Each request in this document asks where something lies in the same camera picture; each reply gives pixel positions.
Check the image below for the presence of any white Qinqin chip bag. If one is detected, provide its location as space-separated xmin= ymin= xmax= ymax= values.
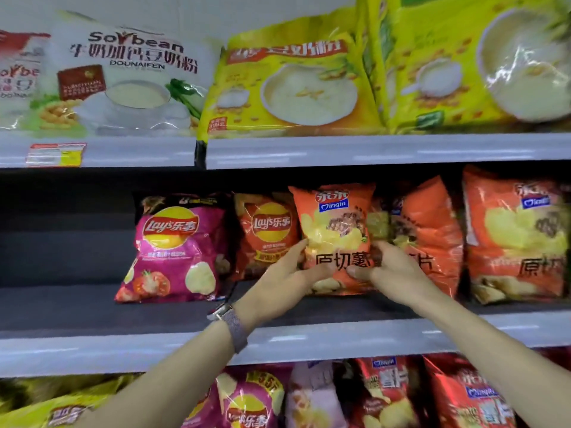
xmin=284 ymin=360 xmax=350 ymax=428

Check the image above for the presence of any white red bowl print bag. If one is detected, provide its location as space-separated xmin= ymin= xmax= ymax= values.
xmin=0 ymin=30 xmax=51 ymax=131

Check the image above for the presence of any red yellow chips snack bag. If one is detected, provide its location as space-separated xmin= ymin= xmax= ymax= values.
xmin=422 ymin=353 xmax=518 ymax=428
xmin=346 ymin=355 xmax=423 ymax=428

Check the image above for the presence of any person's left forearm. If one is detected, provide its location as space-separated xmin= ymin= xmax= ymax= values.
xmin=73 ymin=318 xmax=241 ymax=428

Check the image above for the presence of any smartwatch with grey band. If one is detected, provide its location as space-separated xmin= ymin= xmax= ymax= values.
xmin=206 ymin=303 xmax=250 ymax=354

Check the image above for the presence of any grey store shelving unit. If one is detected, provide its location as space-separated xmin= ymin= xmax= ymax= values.
xmin=0 ymin=131 xmax=571 ymax=379

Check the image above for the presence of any person's left hand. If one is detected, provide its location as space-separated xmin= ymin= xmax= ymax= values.
xmin=233 ymin=239 xmax=336 ymax=331

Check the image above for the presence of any person's right forearm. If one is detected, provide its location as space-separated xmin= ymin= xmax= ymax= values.
xmin=412 ymin=291 xmax=571 ymax=428

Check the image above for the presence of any person's right hand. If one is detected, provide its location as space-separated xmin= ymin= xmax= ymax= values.
xmin=346 ymin=241 xmax=440 ymax=310

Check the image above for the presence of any red yellow price tag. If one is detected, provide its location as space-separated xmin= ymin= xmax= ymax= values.
xmin=25 ymin=143 xmax=87 ymax=168

